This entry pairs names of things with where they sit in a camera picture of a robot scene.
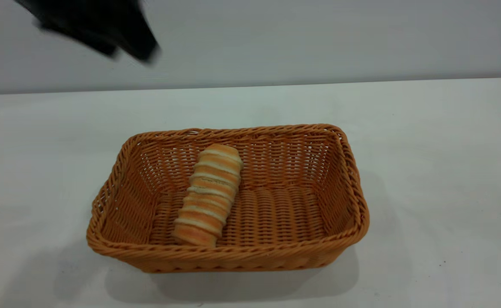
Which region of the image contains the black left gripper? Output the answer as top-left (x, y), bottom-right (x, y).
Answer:
top-left (14, 0), bottom-right (162, 65)

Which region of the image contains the orange striped bread roll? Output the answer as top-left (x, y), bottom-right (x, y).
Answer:
top-left (173, 144), bottom-right (244, 248)

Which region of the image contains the orange woven wicker basket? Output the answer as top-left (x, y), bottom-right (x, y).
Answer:
top-left (86, 124), bottom-right (370, 273)

